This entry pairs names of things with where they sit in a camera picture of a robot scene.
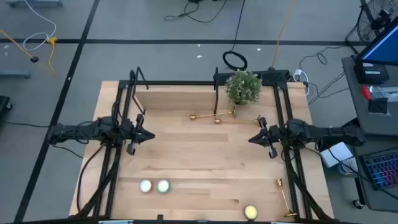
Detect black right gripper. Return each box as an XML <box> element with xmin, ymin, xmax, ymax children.
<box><xmin>248</xmin><ymin>116</ymin><xmax>282</xmax><ymax>159</ymax></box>

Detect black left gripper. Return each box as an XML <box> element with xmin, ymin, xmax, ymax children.
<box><xmin>121</xmin><ymin>113</ymin><xmax>155</xmax><ymax>156</ymax></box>

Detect gold candlestick holder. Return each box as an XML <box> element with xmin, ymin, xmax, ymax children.
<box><xmin>214</xmin><ymin>114</ymin><xmax>262</xmax><ymax>125</ymax></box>
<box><xmin>189</xmin><ymin>107</ymin><xmax>237</xmax><ymax>121</ymax></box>
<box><xmin>275</xmin><ymin>179</ymin><xmax>299</xmax><ymax>218</ymax></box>

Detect white round candle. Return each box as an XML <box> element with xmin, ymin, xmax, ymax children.
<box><xmin>139</xmin><ymin>179</ymin><xmax>153</xmax><ymax>194</ymax></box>

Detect cream candle dark rim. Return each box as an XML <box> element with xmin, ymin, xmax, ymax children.
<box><xmin>156</xmin><ymin>179</ymin><xmax>171</xmax><ymax>194</ymax></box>

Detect yellow round candle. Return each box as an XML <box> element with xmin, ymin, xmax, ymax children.
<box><xmin>243</xmin><ymin>204</ymin><xmax>259</xmax><ymax>220</ymax></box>

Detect green potted plant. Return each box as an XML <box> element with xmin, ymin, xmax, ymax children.
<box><xmin>224</xmin><ymin>68</ymin><xmax>264</xmax><ymax>106</ymax></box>

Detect black perforated box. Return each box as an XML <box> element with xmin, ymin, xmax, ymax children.
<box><xmin>213</xmin><ymin>68</ymin><xmax>292</xmax><ymax>86</ymax></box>

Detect white power adapter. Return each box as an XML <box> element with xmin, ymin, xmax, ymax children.
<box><xmin>292</xmin><ymin>68</ymin><xmax>311</xmax><ymax>96</ymax></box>

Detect white cardboard box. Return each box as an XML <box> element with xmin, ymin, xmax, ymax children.
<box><xmin>319</xmin><ymin>141</ymin><xmax>354</xmax><ymax>169</ymax></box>

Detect white and blue item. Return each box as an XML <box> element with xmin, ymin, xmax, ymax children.
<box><xmin>336</xmin><ymin>157</ymin><xmax>359</xmax><ymax>176</ymax></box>

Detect grey desk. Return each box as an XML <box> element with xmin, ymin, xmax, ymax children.
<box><xmin>341</xmin><ymin>55</ymin><xmax>398</xmax><ymax>213</ymax></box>

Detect small black box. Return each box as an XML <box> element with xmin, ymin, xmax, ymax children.
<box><xmin>368</xmin><ymin>97</ymin><xmax>389</xmax><ymax>115</ymax></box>

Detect black label printer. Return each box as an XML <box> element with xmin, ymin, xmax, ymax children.
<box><xmin>353</xmin><ymin>60</ymin><xmax>391</xmax><ymax>85</ymax></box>

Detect backlit computer keyboard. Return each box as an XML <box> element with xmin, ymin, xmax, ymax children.
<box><xmin>360</xmin><ymin>148</ymin><xmax>398</xmax><ymax>191</ymax></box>

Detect clear plastic item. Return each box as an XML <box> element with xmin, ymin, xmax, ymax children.
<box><xmin>371</xmin><ymin>85</ymin><xmax>398</xmax><ymax>103</ymax></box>

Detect grey furniture foot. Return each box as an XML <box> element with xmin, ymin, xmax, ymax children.
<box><xmin>0</xmin><ymin>69</ymin><xmax>32</xmax><ymax>79</ymax></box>
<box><xmin>5</xmin><ymin>0</ymin><xmax>63</xmax><ymax>8</ymax></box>

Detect black chair base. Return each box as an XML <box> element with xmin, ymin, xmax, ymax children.
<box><xmin>0</xmin><ymin>95</ymin><xmax>13</xmax><ymax>113</ymax></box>

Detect computer monitor blue screen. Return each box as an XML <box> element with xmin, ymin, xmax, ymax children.
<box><xmin>355</xmin><ymin>17</ymin><xmax>398</xmax><ymax>67</ymax></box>

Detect black floor fan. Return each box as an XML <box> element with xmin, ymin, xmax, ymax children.
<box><xmin>345</xmin><ymin>0</ymin><xmax>398</xmax><ymax>54</ymax></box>

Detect black aluminium rig frame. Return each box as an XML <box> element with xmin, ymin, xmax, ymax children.
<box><xmin>71</xmin><ymin>70</ymin><xmax>336</xmax><ymax>224</ymax></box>

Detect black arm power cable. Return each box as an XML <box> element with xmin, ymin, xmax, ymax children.
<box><xmin>76</xmin><ymin>143</ymin><xmax>106</xmax><ymax>214</ymax></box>

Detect black coiled floor cable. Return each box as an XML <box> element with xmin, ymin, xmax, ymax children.
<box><xmin>221</xmin><ymin>0</ymin><xmax>249</xmax><ymax>72</ymax></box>

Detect black floor cable bundle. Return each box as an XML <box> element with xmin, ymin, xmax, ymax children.
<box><xmin>297</xmin><ymin>45</ymin><xmax>351</xmax><ymax>106</ymax></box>

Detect yellow extension cable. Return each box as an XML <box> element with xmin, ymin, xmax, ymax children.
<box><xmin>271</xmin><ymin>0</ymin><xmax>297</xmax><ymax>71</ymax></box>

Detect thin black floor cable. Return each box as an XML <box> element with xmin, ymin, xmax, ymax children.
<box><xmin>163</xmin><ymin>0</ymin><xmax>228</xmax><ymax>24</ymax></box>

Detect yellow floor cable with plug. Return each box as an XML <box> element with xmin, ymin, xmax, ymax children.
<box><xmin>46</xmin><ymin>36</ymin><xmax>60</xmax><ymax>75</ymax></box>

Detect yellow cord black tip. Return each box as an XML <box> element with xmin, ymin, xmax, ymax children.
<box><xmin>0</xmin><ymin>28</ymin><xmax>40</xmax><ymax>63</ymax></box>

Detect white floor cable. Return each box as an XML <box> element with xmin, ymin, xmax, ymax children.
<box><xmin>22</xmin><ymin>0</ymin><xmax>58</xmax><ymax>52</ymax></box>

